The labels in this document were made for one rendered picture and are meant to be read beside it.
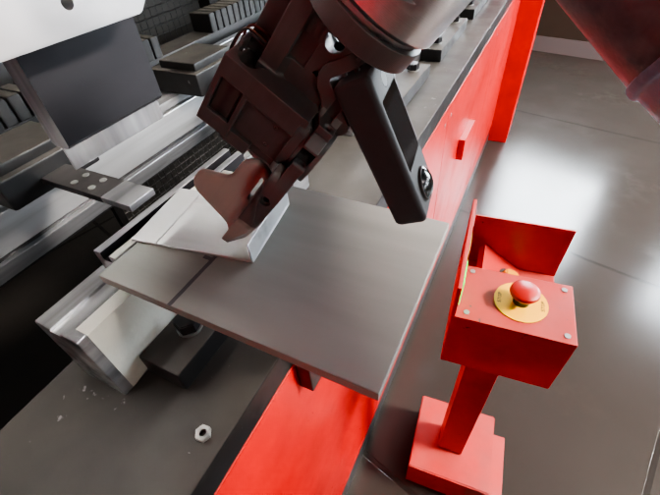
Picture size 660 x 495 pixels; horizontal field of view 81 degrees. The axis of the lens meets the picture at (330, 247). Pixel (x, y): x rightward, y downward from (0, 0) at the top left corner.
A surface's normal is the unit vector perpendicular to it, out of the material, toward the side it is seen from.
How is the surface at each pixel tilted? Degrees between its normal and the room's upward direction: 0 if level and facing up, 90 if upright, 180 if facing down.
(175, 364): 0
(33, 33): 90
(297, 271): 0
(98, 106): 90
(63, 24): 90
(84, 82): 90
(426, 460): 0
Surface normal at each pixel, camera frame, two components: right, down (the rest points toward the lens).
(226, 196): -0.18, 0.58
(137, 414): -0.07, -0.72
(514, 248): -0.35, 0.67
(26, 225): 0.89, 0.26
